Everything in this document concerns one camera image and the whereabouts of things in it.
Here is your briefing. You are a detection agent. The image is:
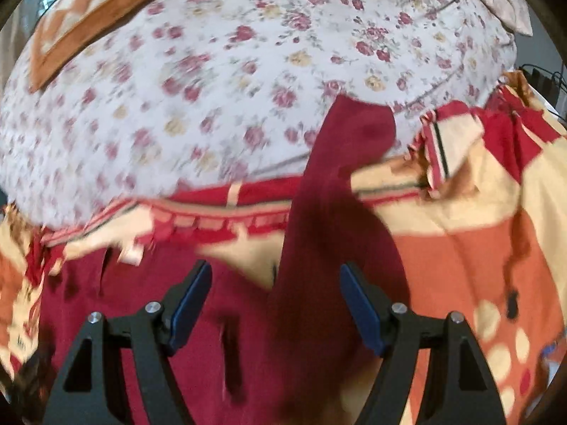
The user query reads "orange checkered cushion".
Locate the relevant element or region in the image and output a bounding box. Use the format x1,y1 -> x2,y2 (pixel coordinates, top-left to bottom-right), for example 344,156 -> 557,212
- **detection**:
29,0 -> 187,94

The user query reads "red yellow printed bedsheet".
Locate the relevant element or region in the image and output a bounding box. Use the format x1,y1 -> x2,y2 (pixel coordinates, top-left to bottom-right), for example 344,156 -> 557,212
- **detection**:
0,70 -> 567,425

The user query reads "dark wire rack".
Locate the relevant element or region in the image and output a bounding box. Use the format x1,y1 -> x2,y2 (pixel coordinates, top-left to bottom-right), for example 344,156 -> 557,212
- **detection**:
518,63 -> 567,121

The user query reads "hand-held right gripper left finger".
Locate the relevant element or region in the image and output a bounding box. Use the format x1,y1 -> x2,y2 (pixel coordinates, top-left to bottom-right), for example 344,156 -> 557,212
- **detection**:
42,260 -> 213,425

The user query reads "maroon garment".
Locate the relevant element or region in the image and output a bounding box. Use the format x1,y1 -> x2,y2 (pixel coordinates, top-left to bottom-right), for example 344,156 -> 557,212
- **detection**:
38,94 -> 428,425

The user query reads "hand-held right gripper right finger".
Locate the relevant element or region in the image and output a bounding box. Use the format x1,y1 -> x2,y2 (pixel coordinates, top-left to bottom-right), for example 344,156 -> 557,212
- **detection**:
339,262 -> 508,425

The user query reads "white floral duvet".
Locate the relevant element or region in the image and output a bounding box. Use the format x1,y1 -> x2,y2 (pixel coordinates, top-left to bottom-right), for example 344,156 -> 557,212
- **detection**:
0,0 -> 520,231

